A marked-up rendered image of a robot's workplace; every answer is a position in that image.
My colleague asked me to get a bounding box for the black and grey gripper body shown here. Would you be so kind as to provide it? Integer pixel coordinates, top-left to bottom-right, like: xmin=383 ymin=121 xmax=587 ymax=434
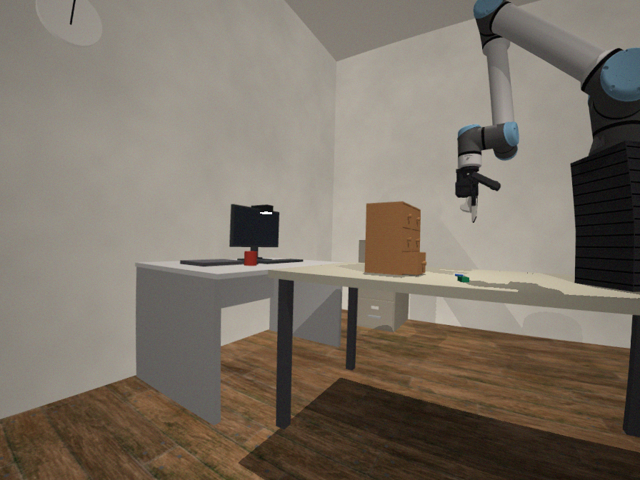
xmin=455 ymin=166 xmax=479 ymax=198

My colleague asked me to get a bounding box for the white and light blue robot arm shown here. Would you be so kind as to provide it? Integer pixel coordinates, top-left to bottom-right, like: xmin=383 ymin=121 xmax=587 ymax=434
xmin=457 ymin=0 xmax=640 ymax=169

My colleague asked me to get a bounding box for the brown wooden chest of drawers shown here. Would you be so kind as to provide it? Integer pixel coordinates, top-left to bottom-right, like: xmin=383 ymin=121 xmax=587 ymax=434
xmin=364 ymin=201 xmax=421 ymax=275

